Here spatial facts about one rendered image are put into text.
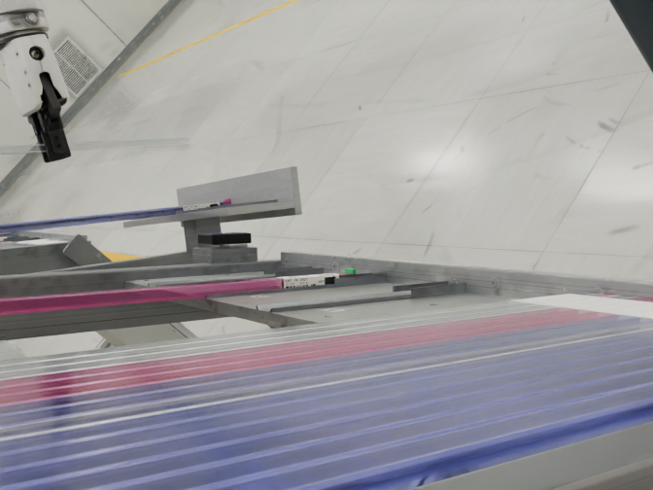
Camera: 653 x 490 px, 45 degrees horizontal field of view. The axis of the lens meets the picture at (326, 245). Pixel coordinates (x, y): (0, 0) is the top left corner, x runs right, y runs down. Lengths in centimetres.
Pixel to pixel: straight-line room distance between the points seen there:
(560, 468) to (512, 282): 44
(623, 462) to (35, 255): 146
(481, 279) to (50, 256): 110
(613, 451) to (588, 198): 170
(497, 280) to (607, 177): 130
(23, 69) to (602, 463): 104
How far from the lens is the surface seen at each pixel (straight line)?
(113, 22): 889
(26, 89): 117
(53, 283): 83
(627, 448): 22
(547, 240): 187
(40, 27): 120
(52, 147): 118
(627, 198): 185
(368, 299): 61
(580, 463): 21
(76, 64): 867
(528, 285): 63
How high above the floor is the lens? 112
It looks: 26 degrees down
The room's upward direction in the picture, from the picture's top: 44 degrees counter-clockwise
